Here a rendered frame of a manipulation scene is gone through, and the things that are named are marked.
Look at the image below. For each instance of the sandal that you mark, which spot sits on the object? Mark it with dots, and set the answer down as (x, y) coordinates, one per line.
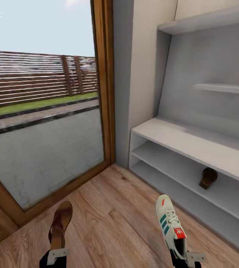
(209, 176)
(62, 218)

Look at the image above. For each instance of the door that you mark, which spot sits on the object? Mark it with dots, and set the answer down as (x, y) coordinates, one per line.
(57, 125)

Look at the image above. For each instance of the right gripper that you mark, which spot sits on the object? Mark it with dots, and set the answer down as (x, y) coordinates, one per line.
(180, 263)

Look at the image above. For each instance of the gym shoe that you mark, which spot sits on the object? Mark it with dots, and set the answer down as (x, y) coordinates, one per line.
(173, 233)

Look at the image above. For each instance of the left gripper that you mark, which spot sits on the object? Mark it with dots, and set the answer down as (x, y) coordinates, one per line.
(61, 262)

